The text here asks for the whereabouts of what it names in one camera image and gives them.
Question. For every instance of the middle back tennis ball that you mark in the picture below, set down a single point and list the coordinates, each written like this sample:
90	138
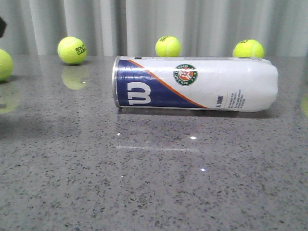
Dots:
168	46

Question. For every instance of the Wilson 3 tennis ball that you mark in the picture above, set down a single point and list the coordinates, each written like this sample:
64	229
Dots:
6	65

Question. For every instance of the dark object at left edge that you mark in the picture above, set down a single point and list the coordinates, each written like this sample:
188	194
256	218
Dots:
3	26

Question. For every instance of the grey pleated curtain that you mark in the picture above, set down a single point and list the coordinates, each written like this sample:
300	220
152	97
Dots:
132	27

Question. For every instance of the right back tennis ball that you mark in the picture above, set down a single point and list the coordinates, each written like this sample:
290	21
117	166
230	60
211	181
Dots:
249	48

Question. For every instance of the Roland Garros tennis ball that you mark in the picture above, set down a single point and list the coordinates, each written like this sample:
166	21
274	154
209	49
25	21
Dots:
72	50

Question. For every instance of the white blue tennis ball can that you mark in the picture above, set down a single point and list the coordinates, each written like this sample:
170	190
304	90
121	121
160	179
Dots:
224	84

